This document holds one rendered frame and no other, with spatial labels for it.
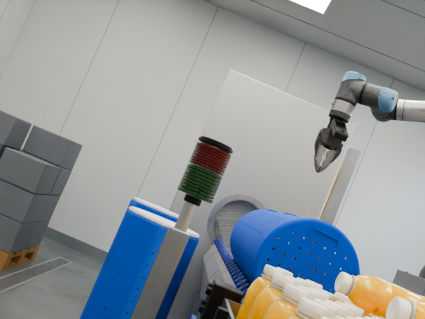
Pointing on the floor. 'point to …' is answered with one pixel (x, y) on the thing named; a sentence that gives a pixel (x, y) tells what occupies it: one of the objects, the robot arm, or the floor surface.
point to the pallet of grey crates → (30, 185)
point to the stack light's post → (160, 274)
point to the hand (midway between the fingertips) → (319, 168)
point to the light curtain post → (340, 185)
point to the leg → (195, 306)
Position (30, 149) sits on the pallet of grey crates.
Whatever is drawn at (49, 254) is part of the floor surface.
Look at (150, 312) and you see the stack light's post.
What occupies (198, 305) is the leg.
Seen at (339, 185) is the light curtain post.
